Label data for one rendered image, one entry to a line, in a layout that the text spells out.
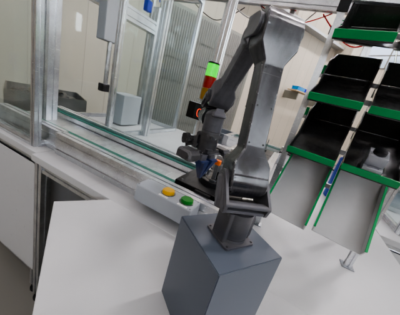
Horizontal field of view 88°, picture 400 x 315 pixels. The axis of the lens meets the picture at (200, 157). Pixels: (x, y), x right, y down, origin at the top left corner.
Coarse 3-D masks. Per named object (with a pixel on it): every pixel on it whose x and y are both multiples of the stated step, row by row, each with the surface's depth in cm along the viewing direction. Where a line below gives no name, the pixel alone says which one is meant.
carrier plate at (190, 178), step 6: (186, 174) 83; (192, 174) 85; (180, 180) 77; (186, 180) 78; (192, 180) 80; (198, 180) 81; (186, 186) 76; (192, 186) 75; (198, 186) 76; (204, 186) 77; (204, 192) 73; (210, 192) 74; (210, 198) 72; (240, 198) 75
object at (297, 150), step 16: (320, 112) 79; (336, 112) 75; (352, 112) 72; (304, 128) 75; (320, 128) 75; (336, 128) 74; (288, 144) 63; (304, 144) 67; (320, 144) 67; (336, 144) 66; (320, 160) 59
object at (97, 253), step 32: (64, 224) 57; (96, 224) 60; (128, 224) 64; (64, 256) 48; (96, 256) 51; (128, 256) 53; (160, 256) 56; (64, 288) 42; (96, 288) 43; (128, 288) 45; (160, 288) 47
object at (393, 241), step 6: (384, 222) 120; (378, 228) 110; (384, 228) 112; (390, 228) 114; (384, 234) 105; (390, 234) 106; (396, 234) 108; (384, 240) 103; (390, 240) 102; (396, 240) 102; (390, 246) 103; (396, 246) 101; (396, 252) 102; (396, 258) 102
